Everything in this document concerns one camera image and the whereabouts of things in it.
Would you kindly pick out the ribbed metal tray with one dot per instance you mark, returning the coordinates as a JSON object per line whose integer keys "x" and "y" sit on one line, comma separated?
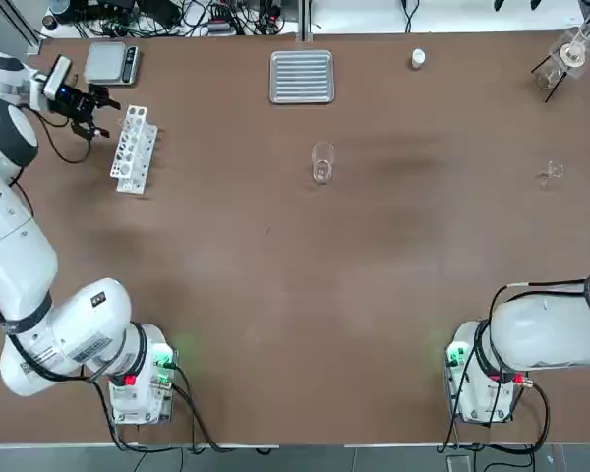
{"x": 302, "y": 76}

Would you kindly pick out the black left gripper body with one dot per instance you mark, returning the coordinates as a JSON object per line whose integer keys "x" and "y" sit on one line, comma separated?
{"x": 76, "y": 104}

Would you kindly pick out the small white jar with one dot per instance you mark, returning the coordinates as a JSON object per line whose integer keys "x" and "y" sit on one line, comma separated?
{"x": 418, "y": 58}

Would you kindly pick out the dark tape roll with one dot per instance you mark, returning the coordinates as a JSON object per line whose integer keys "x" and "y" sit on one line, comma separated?
{"x": 48, "y": 22}

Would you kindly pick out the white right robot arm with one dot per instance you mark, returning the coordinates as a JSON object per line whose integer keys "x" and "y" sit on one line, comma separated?
{"x": 536, "y": 334}

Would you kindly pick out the silver digital scale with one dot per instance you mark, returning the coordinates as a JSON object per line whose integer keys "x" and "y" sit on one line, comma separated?
{"x": 105, "y": 61}

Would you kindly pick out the white test tube rack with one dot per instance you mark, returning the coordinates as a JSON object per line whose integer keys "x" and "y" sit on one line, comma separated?
{"x": 128, "y": 147}

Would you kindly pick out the clear glass beaker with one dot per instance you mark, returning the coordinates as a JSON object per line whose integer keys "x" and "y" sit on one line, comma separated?
{"x": 323, "y": 169}

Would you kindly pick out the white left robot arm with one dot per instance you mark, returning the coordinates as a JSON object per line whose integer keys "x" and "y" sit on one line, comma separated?
{"x": 10, "y": 255}

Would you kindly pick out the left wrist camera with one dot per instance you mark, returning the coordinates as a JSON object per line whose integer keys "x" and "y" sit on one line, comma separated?
{"x": 58, "y": 76}

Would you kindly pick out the small clear box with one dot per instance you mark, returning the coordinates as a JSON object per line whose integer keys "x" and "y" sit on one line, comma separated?
{"x": 458, "y": 463}

